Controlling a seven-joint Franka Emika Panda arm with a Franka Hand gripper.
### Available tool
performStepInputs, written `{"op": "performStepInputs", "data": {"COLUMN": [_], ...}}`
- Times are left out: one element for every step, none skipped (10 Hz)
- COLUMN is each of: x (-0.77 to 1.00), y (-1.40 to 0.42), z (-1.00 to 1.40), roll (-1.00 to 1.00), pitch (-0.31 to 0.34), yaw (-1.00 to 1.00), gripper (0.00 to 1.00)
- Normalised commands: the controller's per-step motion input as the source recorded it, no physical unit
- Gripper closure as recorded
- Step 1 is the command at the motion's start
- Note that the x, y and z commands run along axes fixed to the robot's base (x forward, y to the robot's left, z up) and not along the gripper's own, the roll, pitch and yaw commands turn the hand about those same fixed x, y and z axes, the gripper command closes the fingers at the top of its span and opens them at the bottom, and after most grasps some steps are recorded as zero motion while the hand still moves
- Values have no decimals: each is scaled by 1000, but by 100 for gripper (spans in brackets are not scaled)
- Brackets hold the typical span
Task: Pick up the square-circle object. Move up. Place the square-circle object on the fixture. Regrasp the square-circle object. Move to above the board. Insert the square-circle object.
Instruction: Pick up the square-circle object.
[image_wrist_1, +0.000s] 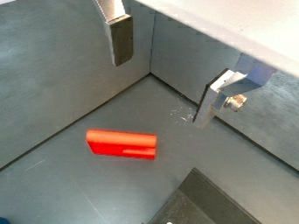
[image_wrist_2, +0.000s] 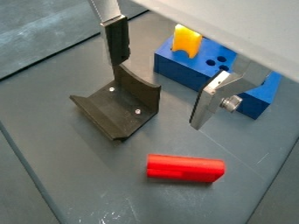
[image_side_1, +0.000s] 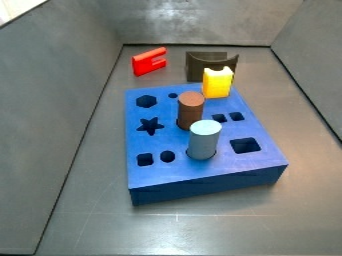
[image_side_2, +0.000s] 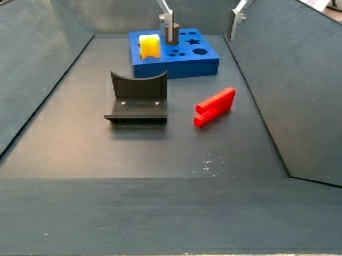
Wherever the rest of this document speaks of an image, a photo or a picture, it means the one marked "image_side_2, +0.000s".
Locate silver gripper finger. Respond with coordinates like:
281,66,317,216
156,0,173,25
228,0,249,41

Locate red square-circle object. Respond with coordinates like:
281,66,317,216
193,87,235,128

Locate black curved fixture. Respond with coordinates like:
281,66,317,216
104,73,166,122

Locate brown cylinder peg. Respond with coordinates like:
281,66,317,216
164,23,178,45

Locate yellow foam block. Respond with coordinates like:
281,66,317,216
138,34,160,59

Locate blue foam shape-sorter block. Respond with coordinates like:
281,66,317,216
128,28,219,79

